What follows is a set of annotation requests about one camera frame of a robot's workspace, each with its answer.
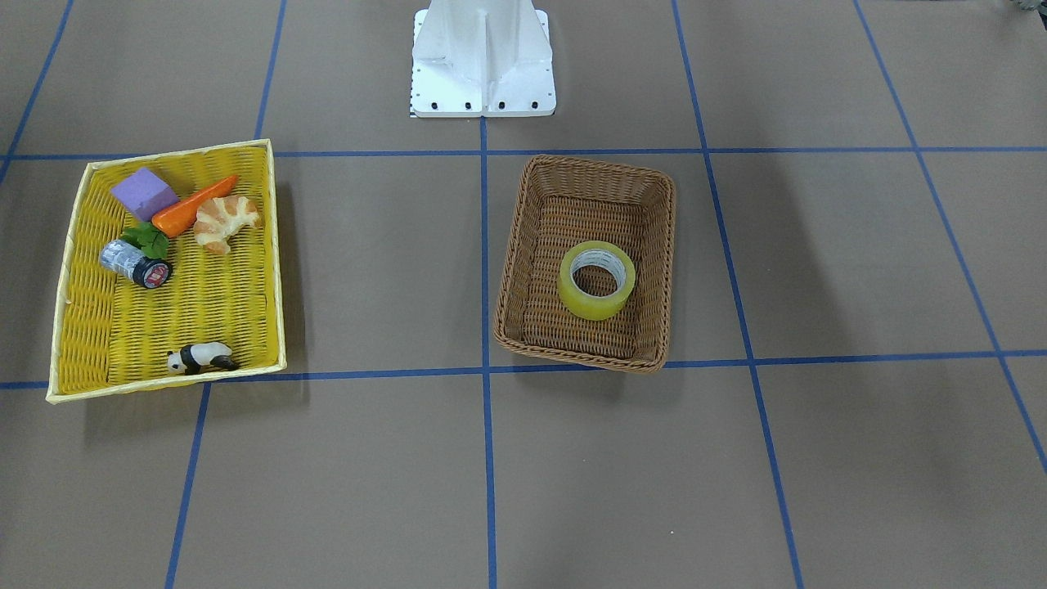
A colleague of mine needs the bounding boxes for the yellow packing tape roll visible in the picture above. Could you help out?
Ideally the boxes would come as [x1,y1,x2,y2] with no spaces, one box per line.
[557,240,638,321]

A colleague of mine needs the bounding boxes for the toy bread pieces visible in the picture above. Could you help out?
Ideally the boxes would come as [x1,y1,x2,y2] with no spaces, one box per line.
[193,195,261,256]

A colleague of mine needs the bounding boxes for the toy panda figure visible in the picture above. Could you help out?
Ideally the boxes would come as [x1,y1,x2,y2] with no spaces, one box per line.
[168,342,240,375]

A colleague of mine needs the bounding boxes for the green toy vegetable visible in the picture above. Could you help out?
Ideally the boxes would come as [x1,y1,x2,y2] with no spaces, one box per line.
[119,223,171,259]

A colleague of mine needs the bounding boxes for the orange toy carrot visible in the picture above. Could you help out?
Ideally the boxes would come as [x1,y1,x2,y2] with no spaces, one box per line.
[151,174,240,239]

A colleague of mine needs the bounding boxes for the yellow woven plastic basket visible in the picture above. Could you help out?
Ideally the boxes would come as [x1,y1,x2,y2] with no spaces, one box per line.
[46,139,287,405]

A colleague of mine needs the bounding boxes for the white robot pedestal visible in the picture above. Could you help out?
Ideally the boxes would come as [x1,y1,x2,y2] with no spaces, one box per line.
[409,1,557,119]

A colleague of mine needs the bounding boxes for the brown wicker basket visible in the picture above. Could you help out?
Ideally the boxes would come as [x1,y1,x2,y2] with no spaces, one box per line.
[494,155,676,373]

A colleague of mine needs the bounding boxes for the purple toy block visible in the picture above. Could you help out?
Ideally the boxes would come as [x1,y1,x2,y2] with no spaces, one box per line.
[110,167,180,223]

